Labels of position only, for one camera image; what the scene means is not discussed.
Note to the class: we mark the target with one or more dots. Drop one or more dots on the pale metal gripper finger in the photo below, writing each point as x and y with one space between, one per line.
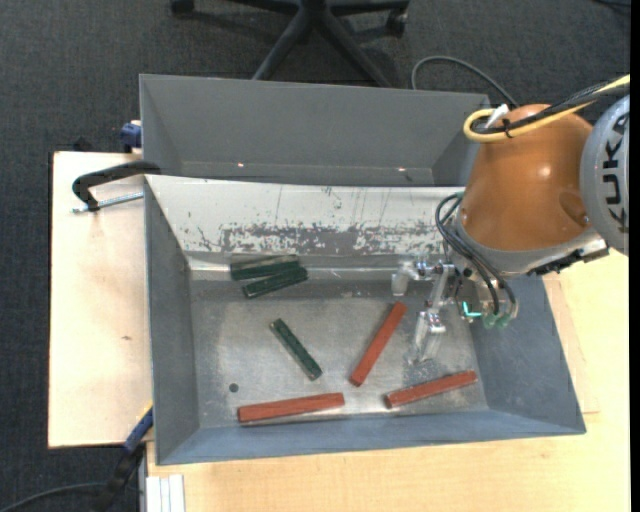
402 277
430 332

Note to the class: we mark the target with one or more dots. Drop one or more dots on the dark green flat block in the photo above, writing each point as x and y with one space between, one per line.
264 266
296 349
275 283

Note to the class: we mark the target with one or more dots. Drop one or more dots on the grey metal bin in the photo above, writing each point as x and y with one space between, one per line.
320 345

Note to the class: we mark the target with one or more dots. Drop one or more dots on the red-brown flat block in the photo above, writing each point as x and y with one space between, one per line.
430 389
378 343
290 408

